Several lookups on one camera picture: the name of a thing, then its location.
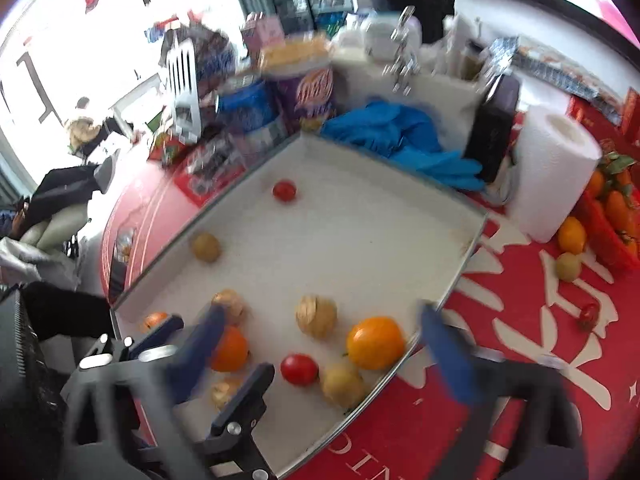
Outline blue tin can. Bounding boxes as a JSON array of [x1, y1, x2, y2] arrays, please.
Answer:
[[215, 72, 288, 161]]

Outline white chair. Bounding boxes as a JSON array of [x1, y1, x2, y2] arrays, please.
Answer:
[[22, 202, 91, 251]]

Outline red snack packet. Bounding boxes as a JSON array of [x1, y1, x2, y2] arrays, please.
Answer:
[[150, 127, 186, 166]]

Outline white paper towel roll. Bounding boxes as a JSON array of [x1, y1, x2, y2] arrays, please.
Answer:
[[507, 105, 603, 243]]

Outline brown kiwi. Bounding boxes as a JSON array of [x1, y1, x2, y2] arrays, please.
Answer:
[[555, 252, 583, 282], [320, 362, 366, 409], [192, 232, 222, 263]]

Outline red plastic basket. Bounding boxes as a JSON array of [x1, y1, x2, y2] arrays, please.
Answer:
[[575, 152, 640, 271]]

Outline blue rubber gloves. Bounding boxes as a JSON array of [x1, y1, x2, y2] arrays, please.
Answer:
[[320, 100, 486, 192]]

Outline black speaker box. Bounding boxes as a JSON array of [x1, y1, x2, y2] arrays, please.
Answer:
[[462, 72, 521, 186]]

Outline white foam box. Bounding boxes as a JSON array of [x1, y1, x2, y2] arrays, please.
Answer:
[[330, 45, 493, 136]]

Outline pink carton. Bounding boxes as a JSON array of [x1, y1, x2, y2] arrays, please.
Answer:
[[241, 12, 286, 56]]

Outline blue checked cloth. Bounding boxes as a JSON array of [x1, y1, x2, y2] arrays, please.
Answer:
[[487, 37, 621, 111]]

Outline blue and white snack bag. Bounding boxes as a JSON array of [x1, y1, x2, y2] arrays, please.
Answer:
[[160, 25, 238, 86]]

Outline red gift packets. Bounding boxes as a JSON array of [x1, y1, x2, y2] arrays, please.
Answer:
[[617, 87, 640, 141]]

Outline purple drink cup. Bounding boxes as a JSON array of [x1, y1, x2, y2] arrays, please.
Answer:
[[260, 35, 336, 133]]

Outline gold foil ball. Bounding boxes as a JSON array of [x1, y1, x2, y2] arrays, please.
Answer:
[[295, 294, 338, 338], [210, 377, 246, 411], [211, 289, 247, 326]]

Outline red printed tablecloth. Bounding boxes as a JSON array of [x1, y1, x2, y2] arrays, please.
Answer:
[[100, 95, 640, 480]]

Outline metal thermos bottle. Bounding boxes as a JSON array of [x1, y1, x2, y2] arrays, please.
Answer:
[[462, 40, 488, 81]]

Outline clear wrapped snack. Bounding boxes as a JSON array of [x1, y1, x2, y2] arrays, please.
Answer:
[[114, 227, 137, 263]]

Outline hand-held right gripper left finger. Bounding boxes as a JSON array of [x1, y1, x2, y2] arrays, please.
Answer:
[[57, 305, 227, 480]]

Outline clear wrapped packets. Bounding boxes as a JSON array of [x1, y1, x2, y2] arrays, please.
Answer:
[[187, 132, 246, 196]]

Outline silver rabbit figurine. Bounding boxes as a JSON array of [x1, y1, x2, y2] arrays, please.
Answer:
[[382, 6, 418, 96]]

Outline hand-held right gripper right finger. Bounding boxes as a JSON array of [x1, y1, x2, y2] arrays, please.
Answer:
[[419, 301, 590, 480]]

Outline white shallow tray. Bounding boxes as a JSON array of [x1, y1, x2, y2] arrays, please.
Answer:
[[107, 130, 490, 478]]

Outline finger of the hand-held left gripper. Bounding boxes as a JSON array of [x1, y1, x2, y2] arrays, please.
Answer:
[[192, 362, 277, 480], [125, 314, 185, 361]]

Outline white round appliance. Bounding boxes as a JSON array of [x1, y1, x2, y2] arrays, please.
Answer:
[[345, 12, 423, 58]]

